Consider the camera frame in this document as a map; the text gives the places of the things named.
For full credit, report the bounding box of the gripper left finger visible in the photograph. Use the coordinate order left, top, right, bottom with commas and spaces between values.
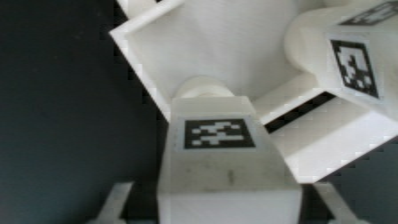
86, 182, 134, 224

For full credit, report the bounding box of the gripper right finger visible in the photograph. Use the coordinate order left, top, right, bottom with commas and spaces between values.
313, 182, 372, 224

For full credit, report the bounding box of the white chair leg block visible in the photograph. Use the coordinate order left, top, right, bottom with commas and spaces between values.
157, 77, 303, 224

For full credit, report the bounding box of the white chair leg with tag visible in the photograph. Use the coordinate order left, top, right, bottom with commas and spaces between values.
285, 0, 398, 120

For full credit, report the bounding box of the white chair seat plate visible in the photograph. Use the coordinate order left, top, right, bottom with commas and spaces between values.
111, 0, 398, 183

